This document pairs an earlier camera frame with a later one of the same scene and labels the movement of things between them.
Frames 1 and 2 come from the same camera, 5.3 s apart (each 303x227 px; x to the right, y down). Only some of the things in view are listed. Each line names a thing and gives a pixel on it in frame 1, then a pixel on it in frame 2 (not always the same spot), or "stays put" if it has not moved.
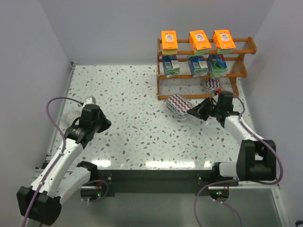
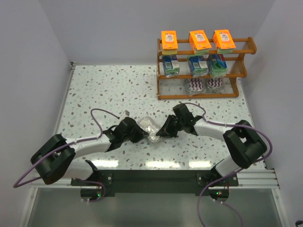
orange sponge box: x=169 y=42 stays put
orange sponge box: x=199 y=42 stays put
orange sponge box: x=223 y=41 stays put
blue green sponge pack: x=171 y=65 stays put
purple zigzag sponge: x=178 y=105 to x=196 y=84
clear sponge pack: x=70 y=116 to x=151 y=127
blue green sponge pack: x=217 y=65 stays put
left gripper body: x=100 y=121 to x=136 y=131
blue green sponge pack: x=198 y=65 stays put
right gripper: x=209 y=109 to x=172 y=126
